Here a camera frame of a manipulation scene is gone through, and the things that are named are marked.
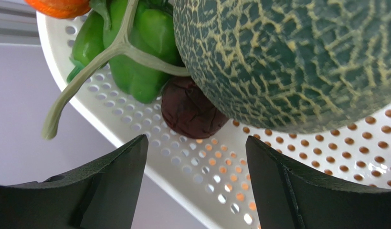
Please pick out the dark brown toy fruit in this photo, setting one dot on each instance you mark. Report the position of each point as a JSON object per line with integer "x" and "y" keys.
{"x": 187, "y": 111}

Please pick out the netted green toy melon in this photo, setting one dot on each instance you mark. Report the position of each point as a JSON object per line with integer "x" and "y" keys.
{"x": 293, "y": 66}

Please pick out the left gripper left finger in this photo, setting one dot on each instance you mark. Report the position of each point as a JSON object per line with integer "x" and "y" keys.
{"x": 101, "y": 194}

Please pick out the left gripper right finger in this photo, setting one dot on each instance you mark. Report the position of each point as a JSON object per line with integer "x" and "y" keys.
{"x": 292, "y": 195}

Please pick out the green toy bell pepper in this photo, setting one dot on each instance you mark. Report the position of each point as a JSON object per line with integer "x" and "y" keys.
{"x": 152, "y": 33}

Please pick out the dark green leafy toy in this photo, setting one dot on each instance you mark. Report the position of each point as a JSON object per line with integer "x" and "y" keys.
{"x": 120, "y": 46}

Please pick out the white perforated plastic basket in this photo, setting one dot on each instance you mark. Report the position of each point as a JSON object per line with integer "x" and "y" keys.
{"x": 210, "y": 177}

